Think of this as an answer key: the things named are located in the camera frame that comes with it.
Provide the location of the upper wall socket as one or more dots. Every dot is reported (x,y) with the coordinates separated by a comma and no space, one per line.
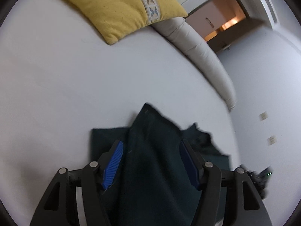
(263,116)

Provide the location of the yellow cushion with patterned band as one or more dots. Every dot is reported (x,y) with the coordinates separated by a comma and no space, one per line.
(115,19)

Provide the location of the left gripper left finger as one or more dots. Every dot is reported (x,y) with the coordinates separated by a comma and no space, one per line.
(110,162)

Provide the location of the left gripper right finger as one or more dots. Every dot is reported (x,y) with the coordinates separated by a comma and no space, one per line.
(190,167)

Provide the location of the lower wall socket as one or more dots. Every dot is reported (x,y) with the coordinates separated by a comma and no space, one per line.
(272,140)

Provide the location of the dark green knit sweater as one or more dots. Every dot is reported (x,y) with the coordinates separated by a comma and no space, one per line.
(151,186)

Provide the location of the white bed sheet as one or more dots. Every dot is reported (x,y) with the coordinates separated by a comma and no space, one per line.
(59,80)

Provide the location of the open doorway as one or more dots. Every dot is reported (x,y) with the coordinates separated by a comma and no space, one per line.
(222,22)

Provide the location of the wall socket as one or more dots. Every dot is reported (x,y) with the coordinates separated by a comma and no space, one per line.
(272,140)
(263,116)

